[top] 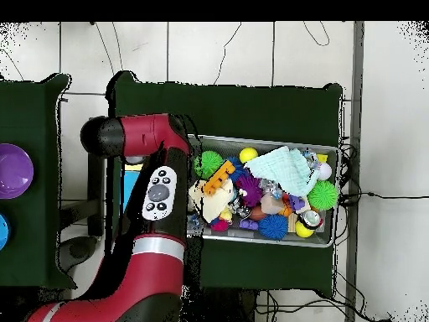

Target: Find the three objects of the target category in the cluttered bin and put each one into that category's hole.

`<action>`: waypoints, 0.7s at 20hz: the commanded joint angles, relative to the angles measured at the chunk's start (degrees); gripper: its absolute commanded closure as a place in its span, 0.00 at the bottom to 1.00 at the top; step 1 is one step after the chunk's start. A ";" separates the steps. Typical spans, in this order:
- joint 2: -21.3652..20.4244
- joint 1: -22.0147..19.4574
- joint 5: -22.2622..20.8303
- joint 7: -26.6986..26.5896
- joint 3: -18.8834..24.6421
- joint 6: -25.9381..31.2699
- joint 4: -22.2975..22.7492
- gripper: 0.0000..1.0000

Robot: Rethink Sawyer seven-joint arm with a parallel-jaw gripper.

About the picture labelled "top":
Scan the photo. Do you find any wooden box with three holes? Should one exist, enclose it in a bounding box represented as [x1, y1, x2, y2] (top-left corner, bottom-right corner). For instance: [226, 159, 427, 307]
[120, 163, 141, 216]

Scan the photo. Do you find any shallow mesh bin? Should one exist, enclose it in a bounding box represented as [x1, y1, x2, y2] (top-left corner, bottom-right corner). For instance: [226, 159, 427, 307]
[185, 133, 340, 248]

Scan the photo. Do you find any orange plastic block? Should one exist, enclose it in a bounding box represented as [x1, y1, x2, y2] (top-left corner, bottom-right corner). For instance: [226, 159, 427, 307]
[201, 159, 236, 196]

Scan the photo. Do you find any green spiky rubber ball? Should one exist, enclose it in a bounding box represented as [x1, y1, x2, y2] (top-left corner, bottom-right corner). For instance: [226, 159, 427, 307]
[307, 179, 339, 211]
[193, 150, 225, 180]

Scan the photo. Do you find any cream knitted cloth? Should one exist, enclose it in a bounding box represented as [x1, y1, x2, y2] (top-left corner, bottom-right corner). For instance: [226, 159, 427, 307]
[188, 179, 235, 224]

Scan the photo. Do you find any blue furry toy with eyes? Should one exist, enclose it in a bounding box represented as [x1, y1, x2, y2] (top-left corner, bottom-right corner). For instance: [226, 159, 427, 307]
[227, 156, 251, 184]

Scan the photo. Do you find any purple spiky rubber ball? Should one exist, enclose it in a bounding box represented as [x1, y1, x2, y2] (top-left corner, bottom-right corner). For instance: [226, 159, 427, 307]
[235, 174, 263, 208]

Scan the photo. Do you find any smooth yellow ball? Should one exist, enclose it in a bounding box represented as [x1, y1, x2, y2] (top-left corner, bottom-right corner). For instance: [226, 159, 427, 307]
[239, 147, 260, 164]

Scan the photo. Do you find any mint green cloth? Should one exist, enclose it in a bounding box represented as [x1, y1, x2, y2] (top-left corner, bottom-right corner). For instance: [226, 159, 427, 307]
[244, 145, 321, 198]

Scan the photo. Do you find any blue spiky rubber ball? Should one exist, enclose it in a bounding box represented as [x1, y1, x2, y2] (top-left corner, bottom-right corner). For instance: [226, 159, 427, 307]
[257, 214, 290, 241]

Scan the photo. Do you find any dark green table cloth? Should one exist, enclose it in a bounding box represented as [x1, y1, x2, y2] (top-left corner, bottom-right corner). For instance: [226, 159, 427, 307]
[0, 73, 78, 289]
[105, 70, 344, 299]

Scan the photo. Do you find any crushed silver drink can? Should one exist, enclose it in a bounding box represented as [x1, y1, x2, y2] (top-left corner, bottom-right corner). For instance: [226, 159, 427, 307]
[296, 210, 323, 231]

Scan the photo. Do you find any purple plastic plate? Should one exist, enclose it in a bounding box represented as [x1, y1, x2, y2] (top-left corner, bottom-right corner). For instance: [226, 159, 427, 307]
[0, 143, 35, 200]

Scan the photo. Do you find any blue plastic plate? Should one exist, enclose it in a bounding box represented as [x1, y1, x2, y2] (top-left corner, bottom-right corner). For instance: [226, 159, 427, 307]
[0, 212, 12, 251]

